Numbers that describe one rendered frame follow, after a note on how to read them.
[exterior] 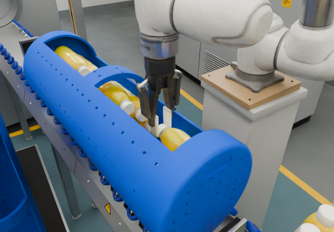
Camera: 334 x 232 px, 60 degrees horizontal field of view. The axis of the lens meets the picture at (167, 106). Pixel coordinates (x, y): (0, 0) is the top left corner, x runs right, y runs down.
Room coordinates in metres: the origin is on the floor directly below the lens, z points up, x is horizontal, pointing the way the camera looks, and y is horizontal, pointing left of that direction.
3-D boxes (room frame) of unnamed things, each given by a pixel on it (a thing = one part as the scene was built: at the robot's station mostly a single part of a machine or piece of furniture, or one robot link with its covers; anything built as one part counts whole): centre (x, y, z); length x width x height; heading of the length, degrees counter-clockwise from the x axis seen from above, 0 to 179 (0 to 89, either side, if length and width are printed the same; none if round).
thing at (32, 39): (1.41, 0.70, 1.00); 0.10 x 0.04 x 0.15; 128
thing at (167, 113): (0.65, 0.00, 1.13); 0.03 x 0.01 x 0.07; 39
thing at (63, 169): (1.15, 0.58, 0.31); 0.06 x 0.06 x 0.63; 38
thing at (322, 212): (0.38, -0.34, 1.09); 0.04 x 0.04 x 0.02
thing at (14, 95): (1.92, 1.19, 0.31); 0.06 x 0.06 x 0.63; 38
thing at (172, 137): (0.56, -0.05, 1.10); 0.19 x 0.07 x 0.07; 38
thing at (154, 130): (0.63, 0.03, 1.13); 0.03 x 0.01 x 0.07; 39
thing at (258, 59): (1.09, -0.37, 1.19); 0.18 x 0.16 x 0.22; 47
